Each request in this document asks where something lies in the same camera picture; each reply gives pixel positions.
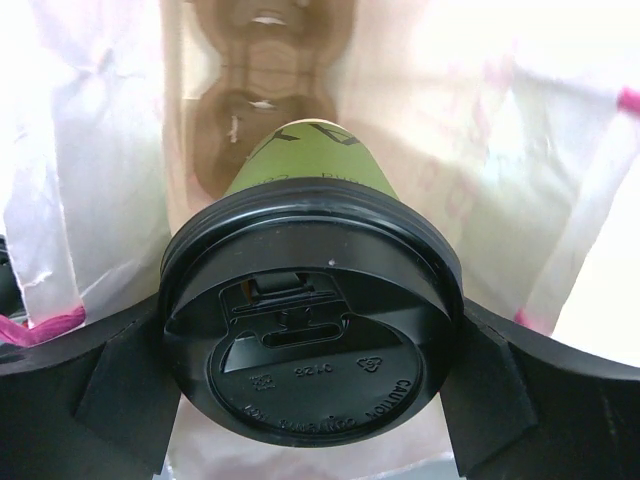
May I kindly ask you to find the brown paper takeout bag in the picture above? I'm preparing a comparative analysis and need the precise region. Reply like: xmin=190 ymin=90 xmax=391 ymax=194
xmin=1 ymin=1 xmax=639 ymax=479

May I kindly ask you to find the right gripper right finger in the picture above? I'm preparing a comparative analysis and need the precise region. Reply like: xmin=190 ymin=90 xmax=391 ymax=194
xmin=441 ymin=300 xmax=639 ymax=479

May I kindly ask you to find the black plastic cup lid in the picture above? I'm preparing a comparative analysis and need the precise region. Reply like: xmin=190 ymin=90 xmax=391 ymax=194
xmin=158 ymin=178 xmax=463 ymax=448

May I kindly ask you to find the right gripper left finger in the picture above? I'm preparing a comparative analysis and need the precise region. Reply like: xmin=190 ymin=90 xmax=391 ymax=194
xmin=1 ymin=299 xmax=180 ymax=479

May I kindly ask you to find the green paper coffee cup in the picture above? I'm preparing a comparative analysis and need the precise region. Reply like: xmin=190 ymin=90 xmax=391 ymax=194
xmin=226 ymin=119 xmax=397 ymax=198

